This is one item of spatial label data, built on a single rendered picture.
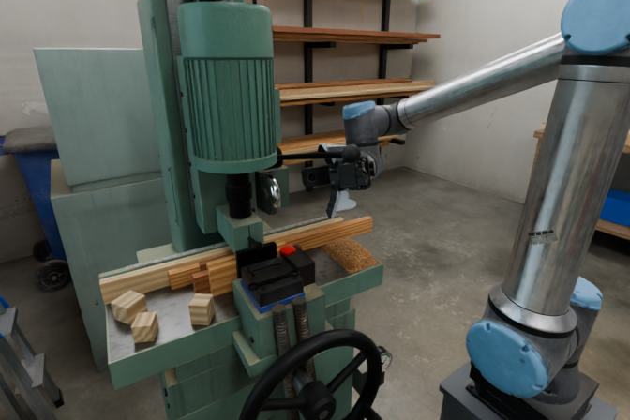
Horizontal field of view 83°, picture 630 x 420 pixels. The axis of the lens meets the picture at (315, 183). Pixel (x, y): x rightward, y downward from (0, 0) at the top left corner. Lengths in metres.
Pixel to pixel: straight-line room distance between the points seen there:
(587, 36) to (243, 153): 0.58
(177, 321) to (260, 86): 0.48
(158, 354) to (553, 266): 0.71
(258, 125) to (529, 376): 0.67
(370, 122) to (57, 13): 2.46
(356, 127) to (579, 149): 0.51
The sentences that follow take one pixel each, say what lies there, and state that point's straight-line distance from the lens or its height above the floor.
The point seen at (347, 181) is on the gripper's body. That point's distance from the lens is 0.80.
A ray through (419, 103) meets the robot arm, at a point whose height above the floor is 1.27.
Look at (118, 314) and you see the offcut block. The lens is 0.82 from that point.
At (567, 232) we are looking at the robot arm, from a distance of 0.73.
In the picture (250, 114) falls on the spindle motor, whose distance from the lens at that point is 0.70.
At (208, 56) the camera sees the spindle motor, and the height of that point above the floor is 1.38.
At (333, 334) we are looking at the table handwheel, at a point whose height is 0.95.
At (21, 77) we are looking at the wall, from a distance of 3.06.
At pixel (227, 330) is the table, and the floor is 0.88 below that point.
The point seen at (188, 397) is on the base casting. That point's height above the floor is 0.76.
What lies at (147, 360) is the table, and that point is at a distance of 0.76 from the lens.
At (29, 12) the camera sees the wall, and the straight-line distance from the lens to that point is 3.06.
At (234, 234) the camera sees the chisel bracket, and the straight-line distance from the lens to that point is 0.80.
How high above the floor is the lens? 1.38
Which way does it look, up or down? 20 degrees down
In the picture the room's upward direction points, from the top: straight up
